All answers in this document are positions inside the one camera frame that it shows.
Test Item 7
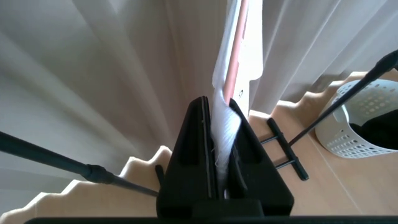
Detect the pink clothes hanger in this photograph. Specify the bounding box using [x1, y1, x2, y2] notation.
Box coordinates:
[222, 0, 249, 105]

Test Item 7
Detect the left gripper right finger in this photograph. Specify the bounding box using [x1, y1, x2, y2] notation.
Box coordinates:
[224, 98, 295, 217]

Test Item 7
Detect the black garment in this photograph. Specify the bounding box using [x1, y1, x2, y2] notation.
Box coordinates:
[348, 108, 398, 150]

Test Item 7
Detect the black clothes rack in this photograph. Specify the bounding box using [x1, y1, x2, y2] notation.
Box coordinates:
[0, 49, 398, 198]

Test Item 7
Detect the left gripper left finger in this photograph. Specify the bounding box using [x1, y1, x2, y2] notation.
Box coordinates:
[155, 95, 220, 218]

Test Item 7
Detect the white laundry basket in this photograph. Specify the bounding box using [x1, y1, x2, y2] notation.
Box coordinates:
[314, 78, 398, 159]

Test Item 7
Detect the beige curtain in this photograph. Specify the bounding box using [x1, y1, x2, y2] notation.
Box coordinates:
[0, 0, 398, 215]

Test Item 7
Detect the white garment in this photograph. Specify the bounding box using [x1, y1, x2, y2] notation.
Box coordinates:
[210, 0, 264, 200]

